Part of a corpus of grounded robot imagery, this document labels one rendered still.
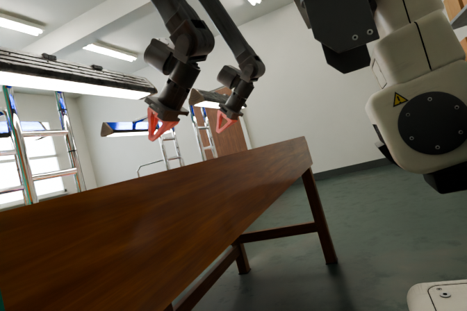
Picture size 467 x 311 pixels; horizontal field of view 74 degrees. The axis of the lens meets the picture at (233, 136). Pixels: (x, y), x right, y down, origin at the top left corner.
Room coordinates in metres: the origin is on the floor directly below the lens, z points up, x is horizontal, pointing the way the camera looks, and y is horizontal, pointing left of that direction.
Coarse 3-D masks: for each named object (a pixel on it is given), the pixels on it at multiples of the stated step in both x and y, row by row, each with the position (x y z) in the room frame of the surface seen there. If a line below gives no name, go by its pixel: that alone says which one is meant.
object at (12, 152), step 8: (0, 112) 1.02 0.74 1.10; (8, 120) 1.01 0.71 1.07; (8, 128) 1.01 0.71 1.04; (0, 152) 0.96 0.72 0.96; (8, 152) 0.98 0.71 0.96; (16, 160) 1.01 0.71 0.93; (0, 192) 0.94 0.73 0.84; (8, 192) 0.96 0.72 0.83; (24, 192) 1.01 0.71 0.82; (24, 200) 1.01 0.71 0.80
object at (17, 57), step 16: (0, 48) 0.62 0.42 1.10; (0, 64) 0.59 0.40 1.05; (16, 64) 0.62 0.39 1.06; (32, 64) 0.66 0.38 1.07; (48, 64) 0.70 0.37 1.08; (64, 64) 0.75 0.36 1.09; (80, 64) 0.81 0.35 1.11; (64, 80) 0.72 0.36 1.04; (80, 80) 0.76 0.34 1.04; (96, 80) 0.81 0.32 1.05; (112, 80) 0.87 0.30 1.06; (128, 80) 0.95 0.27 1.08; (144, 80) 1.05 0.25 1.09; (144, 96) 1.06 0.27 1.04
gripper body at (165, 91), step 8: (168, 80) 0.67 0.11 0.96; (168, 88) 0.67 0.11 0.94; (176, 88) 0.67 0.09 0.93; (184, 88) 0.67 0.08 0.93; (152, 96) 0.68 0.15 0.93; (160, 96) 0.68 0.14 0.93; (168, 96) 0.67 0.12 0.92; (176, 96) 0.67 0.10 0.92; (184, 96) 0.68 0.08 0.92; (160, 104) 0.66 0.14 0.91; (168, 104) 0.67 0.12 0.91; (176, 104) 0.68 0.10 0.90; (160, 112) 0.65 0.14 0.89; (168, 112) 0.66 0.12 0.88; (176, 112) 0.68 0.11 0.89; (184, 112) 0.72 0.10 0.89
